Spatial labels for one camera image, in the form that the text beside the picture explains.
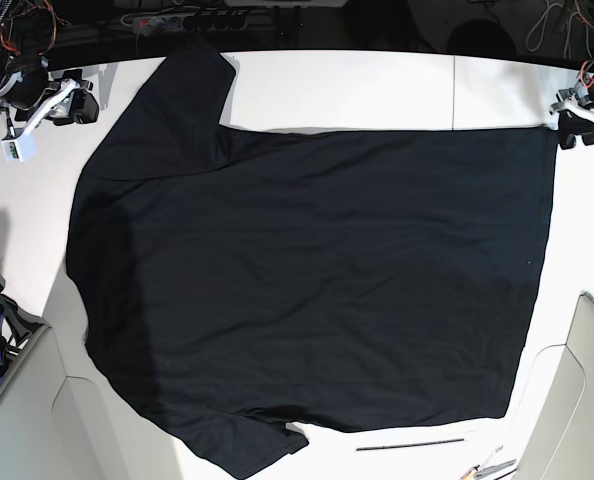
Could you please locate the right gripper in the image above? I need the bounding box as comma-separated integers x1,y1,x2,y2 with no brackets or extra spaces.
14,69,99,129

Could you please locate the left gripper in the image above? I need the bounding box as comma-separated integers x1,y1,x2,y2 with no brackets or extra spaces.
549,89,594,150

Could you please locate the black T-shirt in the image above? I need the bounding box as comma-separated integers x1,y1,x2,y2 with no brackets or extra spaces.
65,37,558,479

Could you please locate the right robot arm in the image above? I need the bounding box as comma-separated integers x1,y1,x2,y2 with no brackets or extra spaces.
0,1,99,139

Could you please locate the white power strip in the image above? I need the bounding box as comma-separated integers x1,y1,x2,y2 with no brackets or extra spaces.
119,10,247,37

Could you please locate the grey right side panel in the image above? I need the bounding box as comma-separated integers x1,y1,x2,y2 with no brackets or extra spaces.
498,291,594,479

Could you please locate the grey panel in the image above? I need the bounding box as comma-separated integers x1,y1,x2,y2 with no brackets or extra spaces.
0,323,128,480
498,291,594,479

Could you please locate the grey left side panel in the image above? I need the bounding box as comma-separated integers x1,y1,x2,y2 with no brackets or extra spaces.
0,323,128,480

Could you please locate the black table slot strip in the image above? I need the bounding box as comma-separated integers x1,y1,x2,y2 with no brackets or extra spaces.
355,438,466,452

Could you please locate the grey tool at bottom edge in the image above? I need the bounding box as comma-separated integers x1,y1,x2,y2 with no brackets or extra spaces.
460,445,517,480

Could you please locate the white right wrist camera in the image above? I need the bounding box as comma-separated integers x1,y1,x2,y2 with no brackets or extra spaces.
1,134,37,163

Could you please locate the grey looped cable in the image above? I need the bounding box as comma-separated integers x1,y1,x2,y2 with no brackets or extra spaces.
525,0,586,56

